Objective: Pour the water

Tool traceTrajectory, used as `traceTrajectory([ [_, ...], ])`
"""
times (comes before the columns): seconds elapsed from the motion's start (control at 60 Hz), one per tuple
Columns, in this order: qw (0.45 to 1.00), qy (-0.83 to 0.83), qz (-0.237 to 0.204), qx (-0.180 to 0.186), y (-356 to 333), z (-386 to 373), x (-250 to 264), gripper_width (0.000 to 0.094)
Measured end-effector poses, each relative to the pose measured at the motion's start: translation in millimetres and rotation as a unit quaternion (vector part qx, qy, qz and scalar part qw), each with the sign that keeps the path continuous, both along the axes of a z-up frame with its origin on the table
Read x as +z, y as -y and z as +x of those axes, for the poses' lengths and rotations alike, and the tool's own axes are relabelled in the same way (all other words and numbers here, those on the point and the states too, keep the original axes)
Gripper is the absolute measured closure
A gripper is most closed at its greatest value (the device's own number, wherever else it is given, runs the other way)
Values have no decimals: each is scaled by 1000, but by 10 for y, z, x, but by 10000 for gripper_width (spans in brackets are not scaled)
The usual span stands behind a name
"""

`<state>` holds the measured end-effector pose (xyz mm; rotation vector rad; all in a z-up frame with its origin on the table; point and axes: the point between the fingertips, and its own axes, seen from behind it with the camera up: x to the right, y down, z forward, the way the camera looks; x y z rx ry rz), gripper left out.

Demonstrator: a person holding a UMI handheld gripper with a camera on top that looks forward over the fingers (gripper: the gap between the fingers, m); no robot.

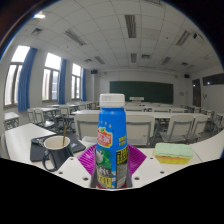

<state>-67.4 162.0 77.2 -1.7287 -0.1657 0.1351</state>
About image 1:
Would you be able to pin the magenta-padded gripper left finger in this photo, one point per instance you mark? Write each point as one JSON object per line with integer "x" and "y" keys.
{"x": 71, "y": 168}

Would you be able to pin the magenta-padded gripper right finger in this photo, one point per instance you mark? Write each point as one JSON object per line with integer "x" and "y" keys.
{"x": 146, "y": 168}

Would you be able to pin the blue white-capped drink bottle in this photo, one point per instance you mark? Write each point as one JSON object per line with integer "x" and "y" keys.
{"x": 111, "y": 146}

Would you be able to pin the dark blue mug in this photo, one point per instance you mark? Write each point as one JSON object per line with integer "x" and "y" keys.
{"x": 61, "y": 155}

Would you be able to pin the green and yellow sponge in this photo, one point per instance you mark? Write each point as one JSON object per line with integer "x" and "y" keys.
{"x": 173, "y": 151}

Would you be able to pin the wooden stirring stick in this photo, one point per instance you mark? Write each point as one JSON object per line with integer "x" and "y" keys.
{"x": 64, "y": 135}

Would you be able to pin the black notebook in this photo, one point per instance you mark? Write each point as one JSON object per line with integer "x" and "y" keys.
{"x": 36, "y": 152}

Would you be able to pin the white classroom chairs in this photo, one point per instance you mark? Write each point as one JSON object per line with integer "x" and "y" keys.
{"x": 140, "y": 128}

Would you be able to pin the white classroom desks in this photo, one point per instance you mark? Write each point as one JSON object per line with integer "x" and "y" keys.
{"x": 160, "y": 115}

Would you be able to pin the white lectern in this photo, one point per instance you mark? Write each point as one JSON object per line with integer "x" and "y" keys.
{"x": 136, "y": 99}

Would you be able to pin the green chalkboard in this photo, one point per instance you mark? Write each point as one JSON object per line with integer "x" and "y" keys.
{"x": 143, "y": 92}

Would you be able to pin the narrow blue curtain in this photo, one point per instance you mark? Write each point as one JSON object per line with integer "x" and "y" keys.
{"x": 84, "y": 85}
{"x": 62, "y": 81}

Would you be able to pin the dark door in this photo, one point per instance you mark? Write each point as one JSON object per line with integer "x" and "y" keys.
{"x": 196, "y": 93}

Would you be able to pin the wide blue curtain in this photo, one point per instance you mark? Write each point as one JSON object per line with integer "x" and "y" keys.
{"x": 26, "y": 80}

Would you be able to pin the ceiling projector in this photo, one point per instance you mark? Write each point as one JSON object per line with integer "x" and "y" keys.
{"x": 198, "y": 36}

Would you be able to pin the ceiling light panels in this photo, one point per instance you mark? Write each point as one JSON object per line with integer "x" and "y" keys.
{"x": 130, "y": 25}

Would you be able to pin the black wall speaker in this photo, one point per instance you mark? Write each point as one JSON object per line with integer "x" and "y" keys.
{"x": 186, "y": 76}
{"x": 94, "y": 71}

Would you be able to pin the dark high wall window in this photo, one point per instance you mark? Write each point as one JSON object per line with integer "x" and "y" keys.
{"x": 213, "y": 79}

